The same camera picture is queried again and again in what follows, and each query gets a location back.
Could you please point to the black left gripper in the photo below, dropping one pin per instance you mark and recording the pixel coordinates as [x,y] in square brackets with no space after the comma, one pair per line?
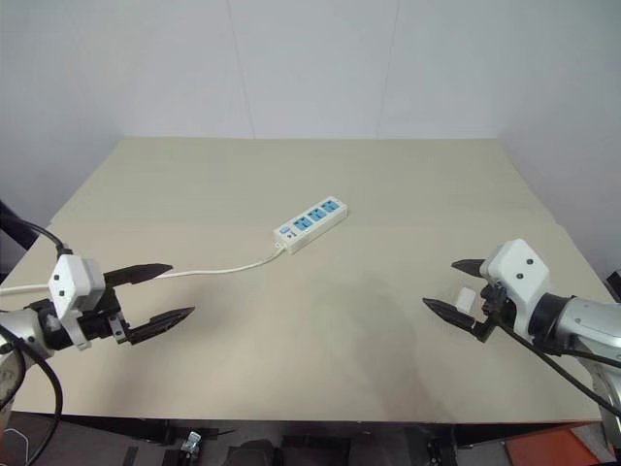
[104,322]

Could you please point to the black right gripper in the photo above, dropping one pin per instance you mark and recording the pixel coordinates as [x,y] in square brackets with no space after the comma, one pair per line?
[494,303]

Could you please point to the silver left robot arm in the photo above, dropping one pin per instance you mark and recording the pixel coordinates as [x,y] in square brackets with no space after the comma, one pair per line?
[22,324]

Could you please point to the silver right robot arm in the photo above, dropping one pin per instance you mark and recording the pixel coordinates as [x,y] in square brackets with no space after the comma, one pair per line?
[582,315]

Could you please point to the white plug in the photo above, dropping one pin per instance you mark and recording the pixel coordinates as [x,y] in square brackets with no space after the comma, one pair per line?
[466,300]

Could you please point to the white power strip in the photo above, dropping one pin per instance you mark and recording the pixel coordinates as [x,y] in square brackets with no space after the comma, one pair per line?
[310,224]

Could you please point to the silver metal clamp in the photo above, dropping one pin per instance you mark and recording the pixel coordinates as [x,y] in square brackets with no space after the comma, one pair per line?
[192,440]

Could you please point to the black object beside table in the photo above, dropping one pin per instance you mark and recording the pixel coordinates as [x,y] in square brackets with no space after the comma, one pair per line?
[614,282]

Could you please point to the orange box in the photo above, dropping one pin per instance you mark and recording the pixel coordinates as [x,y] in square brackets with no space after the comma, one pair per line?
[558,444]

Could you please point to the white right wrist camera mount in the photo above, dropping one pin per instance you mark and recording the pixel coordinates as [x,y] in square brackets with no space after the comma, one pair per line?
[519,272]

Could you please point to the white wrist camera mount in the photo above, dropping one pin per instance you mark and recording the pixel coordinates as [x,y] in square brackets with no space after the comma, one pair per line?
[73,285]
[519,272]

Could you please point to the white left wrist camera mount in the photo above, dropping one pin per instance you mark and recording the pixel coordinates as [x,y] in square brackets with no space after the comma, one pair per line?
[73,285]

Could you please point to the black table frame bar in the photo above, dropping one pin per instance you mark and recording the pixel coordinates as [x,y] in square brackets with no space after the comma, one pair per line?
[310,426]

